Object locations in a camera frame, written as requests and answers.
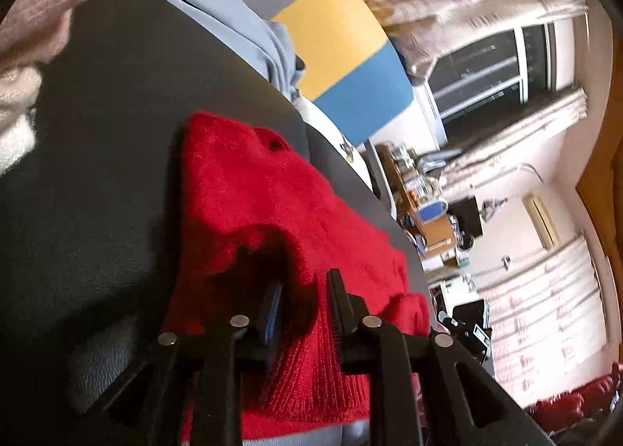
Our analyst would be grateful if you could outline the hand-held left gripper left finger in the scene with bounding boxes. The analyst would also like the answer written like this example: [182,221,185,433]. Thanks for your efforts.
[85,280,285,446]

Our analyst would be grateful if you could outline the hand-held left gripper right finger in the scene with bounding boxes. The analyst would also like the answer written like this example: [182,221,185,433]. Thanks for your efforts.
[326,269,556,446]

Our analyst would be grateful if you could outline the red knit sweater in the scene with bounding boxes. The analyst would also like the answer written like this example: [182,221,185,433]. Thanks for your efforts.
[160,111,431,442]

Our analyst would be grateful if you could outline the wooden desk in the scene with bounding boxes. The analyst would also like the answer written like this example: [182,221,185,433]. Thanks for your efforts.
[419,212,461,252]

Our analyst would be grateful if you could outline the blue folding chair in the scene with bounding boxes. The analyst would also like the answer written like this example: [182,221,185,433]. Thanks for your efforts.
[414,197,451,227]

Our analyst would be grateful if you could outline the wooden table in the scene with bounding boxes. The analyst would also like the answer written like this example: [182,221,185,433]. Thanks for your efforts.
[377,144,424,233]

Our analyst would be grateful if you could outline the black monitor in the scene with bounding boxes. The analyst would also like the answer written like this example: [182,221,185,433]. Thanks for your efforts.
[450,195,485,237]

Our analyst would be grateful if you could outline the hanging grey bag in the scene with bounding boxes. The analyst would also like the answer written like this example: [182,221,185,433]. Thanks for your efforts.
[479,197,509,220]

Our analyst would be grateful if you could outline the white printed cushion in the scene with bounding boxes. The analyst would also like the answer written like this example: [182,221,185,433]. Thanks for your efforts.
[292,95,375,184]

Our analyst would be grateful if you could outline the pink bedspread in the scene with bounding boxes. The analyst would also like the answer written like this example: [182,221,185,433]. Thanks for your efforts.
[523,361,623,437]

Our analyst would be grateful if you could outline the grey yellow blue armchair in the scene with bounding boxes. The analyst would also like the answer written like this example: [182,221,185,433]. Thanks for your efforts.
[112,0,414,147]

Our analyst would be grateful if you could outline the barred window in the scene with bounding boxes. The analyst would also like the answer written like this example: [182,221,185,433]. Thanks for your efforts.
[426,22,558,135]

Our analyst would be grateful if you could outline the light blue garment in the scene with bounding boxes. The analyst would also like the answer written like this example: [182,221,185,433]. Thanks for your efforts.
[117,0,305,101]

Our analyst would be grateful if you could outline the white knit garment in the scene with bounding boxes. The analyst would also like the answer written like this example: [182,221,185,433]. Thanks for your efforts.
[0,63,44,174]

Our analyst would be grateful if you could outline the wall air conditioner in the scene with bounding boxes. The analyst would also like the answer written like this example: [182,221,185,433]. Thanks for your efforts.
[523,195,560,249]

